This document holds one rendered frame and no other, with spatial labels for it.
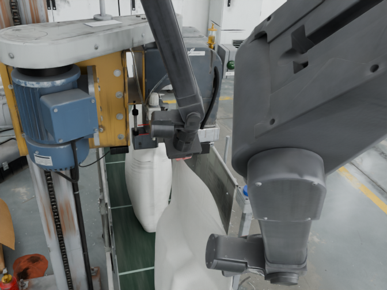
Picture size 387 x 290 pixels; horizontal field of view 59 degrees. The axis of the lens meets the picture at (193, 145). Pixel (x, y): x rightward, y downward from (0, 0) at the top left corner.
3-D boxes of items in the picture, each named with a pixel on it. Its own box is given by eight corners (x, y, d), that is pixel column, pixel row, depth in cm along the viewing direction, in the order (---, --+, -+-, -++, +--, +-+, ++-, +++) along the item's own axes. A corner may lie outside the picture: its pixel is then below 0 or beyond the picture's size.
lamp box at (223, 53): (235, 78, 108) (239, 50, 104) (222, 79, 107) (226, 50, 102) (227, 70, 114) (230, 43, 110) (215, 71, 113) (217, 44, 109)
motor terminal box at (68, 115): (101, 142, 80) (97, 96, 74) (59, 156, 74) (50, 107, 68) (85, 128, 86) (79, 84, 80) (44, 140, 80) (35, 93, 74)
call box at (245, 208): (263, 210, 124) (266, 197, 121) (243, 213, 122) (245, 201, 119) (254, 196, 131) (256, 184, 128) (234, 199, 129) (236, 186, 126)
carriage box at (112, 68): (130, 147, 110) (126, 50, 94) (15, 158, 101) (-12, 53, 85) (122, 113, 130) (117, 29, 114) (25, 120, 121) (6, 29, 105)
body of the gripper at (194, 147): (162, 138, 100) (165, 124, 93) (196, 135, 102) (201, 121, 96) (166, 157, 97) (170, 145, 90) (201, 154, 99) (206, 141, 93)
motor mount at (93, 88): (105, 147, 86) (100, 86, 77) (78, 149, 84) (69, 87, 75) (99, 100, 109) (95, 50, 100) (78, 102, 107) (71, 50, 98)
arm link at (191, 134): (201, 131, 87) (199, 113, 90) (174, 129, 86) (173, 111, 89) (196, 144, 93) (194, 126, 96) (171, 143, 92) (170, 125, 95)
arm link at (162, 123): (202, 114, 82) (198, 92, 87) (154, 112, 79) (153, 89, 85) (193, 148, 90) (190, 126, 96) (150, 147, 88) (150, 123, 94)
